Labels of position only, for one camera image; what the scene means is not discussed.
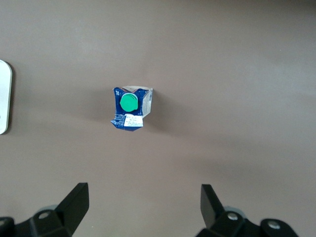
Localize blue milk carton green cap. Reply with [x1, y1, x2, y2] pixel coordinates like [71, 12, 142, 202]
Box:
[110, 85, 154, 132]

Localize cream rabbit print tray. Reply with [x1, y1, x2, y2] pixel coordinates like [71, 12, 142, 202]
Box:
[0, 59, 13, 135]

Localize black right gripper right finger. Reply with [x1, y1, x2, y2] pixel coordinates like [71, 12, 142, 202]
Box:
[197, 184, 300, 237]

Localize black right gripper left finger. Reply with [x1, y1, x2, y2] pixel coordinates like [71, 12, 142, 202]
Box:
[0, 182, 90, 237]

